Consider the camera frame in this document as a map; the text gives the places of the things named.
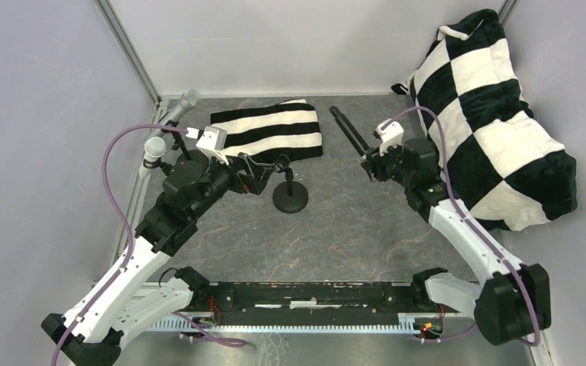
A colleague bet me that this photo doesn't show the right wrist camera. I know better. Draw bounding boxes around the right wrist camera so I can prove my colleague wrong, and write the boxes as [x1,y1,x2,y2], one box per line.
[375,119,404,156]

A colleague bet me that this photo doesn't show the black microphone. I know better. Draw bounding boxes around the black microphone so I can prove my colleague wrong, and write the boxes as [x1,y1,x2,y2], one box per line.
[329,106,370,156]

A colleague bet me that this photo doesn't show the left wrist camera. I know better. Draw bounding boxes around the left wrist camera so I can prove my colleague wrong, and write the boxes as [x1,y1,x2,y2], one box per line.
[196,126,229,165]

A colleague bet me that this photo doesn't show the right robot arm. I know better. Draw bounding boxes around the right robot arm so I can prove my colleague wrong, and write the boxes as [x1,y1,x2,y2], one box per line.
[354,139,551,347]

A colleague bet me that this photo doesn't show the silver microphone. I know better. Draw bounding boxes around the silver microphone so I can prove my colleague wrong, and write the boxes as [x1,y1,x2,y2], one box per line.
[158,88,202,127]

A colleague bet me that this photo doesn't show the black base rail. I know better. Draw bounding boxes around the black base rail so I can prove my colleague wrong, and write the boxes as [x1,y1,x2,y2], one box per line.
[181,282,456,326]

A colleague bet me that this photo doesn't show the black mic stand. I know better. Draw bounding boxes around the black mic stand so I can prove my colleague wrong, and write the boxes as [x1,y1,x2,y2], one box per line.
[164,130,193,161]
[272,155,309,214]
[139,158,172,178]

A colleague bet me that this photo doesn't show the metal corner post left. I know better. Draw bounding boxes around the metal corner post left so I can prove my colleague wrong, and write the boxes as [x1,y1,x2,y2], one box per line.
[95,0,162,104]

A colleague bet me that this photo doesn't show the striped black white cloth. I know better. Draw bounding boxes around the striped black white cloth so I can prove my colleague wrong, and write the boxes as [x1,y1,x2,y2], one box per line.
[210,99,324,163]

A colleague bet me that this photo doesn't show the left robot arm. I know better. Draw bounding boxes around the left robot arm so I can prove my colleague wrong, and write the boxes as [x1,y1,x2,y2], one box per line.
[41,152,273,365]

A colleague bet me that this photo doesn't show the white microphone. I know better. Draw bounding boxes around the white microphone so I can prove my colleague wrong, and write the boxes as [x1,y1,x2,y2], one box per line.
[138,136,166,178]

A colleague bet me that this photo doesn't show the black mic stand front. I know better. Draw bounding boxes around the black mic stand front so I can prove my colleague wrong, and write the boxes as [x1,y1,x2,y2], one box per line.
[164,130,193,161]

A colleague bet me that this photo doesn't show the checkered black white bag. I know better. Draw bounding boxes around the checkered black white bag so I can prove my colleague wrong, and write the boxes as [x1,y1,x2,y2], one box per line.
[392,9,578,231]

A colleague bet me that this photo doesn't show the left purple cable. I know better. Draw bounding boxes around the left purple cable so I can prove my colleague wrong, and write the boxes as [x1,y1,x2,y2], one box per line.
[50,124,201,366]

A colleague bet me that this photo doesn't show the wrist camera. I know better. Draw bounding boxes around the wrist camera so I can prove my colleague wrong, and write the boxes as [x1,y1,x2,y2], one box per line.
[375,119,404,156]
[196,126,229,165]

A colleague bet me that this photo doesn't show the black mic stand back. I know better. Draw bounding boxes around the black mic stand back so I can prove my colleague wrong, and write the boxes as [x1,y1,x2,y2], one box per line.
[139,158,172,178]

